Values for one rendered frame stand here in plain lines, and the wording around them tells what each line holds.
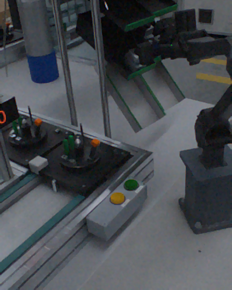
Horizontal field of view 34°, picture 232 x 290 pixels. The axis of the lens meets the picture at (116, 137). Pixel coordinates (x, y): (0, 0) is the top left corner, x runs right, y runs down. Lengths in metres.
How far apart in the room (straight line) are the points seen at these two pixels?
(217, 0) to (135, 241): 4.31
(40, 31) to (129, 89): 0.78
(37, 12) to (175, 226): 1.29
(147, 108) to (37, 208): 0.54
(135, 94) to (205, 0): 3.89
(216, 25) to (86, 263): 4.45
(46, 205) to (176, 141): 0.60
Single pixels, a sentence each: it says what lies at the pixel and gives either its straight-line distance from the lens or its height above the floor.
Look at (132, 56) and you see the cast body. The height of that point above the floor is 1.25.
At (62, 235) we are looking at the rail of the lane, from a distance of 1.05.
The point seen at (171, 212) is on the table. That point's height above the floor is 0.86.
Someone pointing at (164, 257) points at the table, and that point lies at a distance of 1.10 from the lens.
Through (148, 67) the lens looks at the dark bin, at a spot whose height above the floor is 1.20.
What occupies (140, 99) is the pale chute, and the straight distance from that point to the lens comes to 1.42.
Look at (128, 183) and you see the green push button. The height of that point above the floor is 0.97.
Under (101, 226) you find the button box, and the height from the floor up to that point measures 0.95.
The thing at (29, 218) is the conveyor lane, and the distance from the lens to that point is 1.18.
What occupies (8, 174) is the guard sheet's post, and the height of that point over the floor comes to 0.97.
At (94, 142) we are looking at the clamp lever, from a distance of 1.17.
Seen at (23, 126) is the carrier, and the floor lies 1.03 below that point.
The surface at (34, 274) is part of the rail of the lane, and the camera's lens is 1.02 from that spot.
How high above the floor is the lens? 1.71
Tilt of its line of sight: 33 degrees down
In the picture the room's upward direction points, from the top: 5 degrees counter-clockwise
